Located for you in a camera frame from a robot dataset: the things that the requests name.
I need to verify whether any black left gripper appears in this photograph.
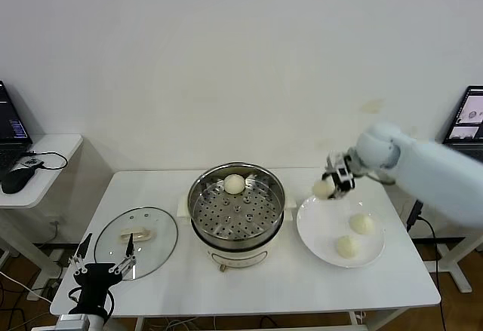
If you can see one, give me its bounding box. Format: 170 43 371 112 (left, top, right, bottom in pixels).
69 231 137 311

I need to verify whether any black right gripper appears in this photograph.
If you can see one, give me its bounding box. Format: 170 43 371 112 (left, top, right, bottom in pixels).
321 149 358 201

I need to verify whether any white steamed baozi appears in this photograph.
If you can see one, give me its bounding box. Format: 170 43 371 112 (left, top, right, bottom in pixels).
312 179 335 200
335 234 361 259
223 174 246 195
349 213 376 235

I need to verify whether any glass lid cream handle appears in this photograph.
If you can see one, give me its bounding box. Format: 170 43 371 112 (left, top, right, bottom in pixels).
94 206 180 280

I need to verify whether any stainless steel steamer basket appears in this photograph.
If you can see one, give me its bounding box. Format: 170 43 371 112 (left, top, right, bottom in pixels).
188 162 287 244

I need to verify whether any white round plate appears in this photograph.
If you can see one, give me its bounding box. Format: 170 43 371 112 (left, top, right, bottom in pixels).
296 194 386 269

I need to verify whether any white table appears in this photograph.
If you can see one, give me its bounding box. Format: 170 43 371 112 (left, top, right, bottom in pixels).
50 167 442 331

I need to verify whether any white side desk with mouse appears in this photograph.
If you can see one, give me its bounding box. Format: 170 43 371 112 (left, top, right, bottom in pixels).
0 133 85 302

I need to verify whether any black computer mouse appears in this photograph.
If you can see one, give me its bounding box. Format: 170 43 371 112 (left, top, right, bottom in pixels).
1 167 38 195

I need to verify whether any cream electric cooker pot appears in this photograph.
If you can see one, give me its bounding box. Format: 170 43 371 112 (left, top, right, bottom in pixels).
177 185 296 273

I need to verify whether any small grey usb hub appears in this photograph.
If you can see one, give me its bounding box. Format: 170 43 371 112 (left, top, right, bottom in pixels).
20 157 46 170

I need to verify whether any white side desk with power strip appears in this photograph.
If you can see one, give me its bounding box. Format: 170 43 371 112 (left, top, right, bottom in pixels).
409 210 483 294

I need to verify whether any grey laptop with image windows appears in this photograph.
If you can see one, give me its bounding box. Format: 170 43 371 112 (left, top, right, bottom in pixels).
441 85 483 146

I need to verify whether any black laptop dark screen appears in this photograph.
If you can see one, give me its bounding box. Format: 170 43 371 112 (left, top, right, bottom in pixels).
0 80 35 182

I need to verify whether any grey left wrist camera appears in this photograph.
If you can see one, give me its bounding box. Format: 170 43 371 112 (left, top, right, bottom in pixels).
57 314 91 331

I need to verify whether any white floor cable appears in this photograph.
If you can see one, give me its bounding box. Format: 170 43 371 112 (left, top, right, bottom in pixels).
0 270 53 304

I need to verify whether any black cable with adapter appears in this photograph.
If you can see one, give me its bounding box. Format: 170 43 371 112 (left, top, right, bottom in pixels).
406 199 448 331

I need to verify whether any black looped desk cable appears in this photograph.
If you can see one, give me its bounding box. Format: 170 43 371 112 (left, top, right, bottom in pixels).
28 151 69 172

